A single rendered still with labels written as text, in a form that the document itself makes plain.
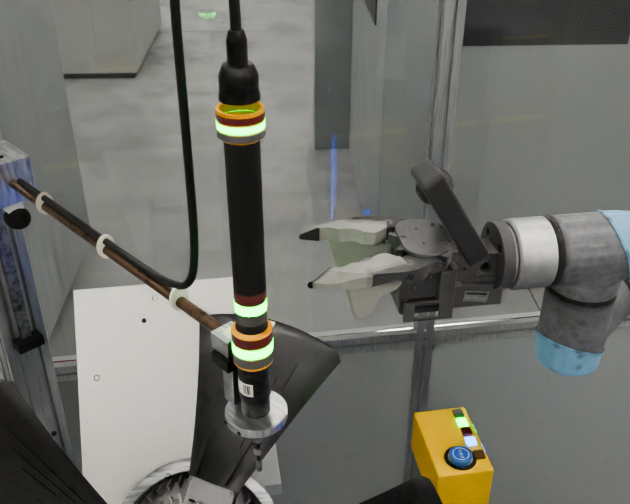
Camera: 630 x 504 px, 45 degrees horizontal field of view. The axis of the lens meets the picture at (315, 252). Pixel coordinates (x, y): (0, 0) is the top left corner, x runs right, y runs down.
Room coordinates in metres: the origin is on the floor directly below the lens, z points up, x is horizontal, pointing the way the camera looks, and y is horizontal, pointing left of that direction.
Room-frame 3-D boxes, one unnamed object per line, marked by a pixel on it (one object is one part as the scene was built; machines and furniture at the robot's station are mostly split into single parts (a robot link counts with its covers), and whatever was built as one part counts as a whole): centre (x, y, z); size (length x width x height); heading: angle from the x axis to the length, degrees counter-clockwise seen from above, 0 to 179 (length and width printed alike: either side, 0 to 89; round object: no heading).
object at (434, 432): (0.98, -0.24, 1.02); 0.16 x 0.10 x 0.11; 9
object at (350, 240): (0.70, -0.03, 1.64); 0.09 x 0.03 x 0.06; 77
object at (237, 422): (0.64, 0.07, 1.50); 0.09 x 0.07 x 0.10; 44
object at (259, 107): (0.64, 0.07, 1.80); 0.04 x 0.04 x 0.03
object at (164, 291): (0.86, 0.28, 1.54); 0.54 x 0.01 x 0.01; 44
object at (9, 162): (1.09, 0.50, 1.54); 0.10 x 0.07 x 0.08; 44
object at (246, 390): (0.64, 0.07, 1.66); 0.04 x 0.04 x 0.46
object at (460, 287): (0.67, -0.14, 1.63); 0.12 x 0.08 x 0.09; 99
